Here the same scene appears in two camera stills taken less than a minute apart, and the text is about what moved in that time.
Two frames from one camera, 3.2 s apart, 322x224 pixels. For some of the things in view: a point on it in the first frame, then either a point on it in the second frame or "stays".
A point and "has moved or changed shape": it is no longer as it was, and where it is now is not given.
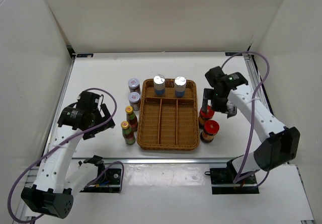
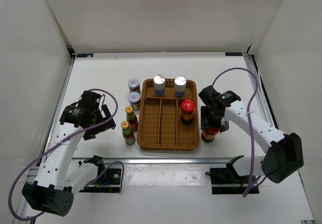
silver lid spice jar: (159, 85) stays
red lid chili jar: (203, 118) has moved or changed shape
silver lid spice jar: (180, 84) stays
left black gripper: (90, 134) stays
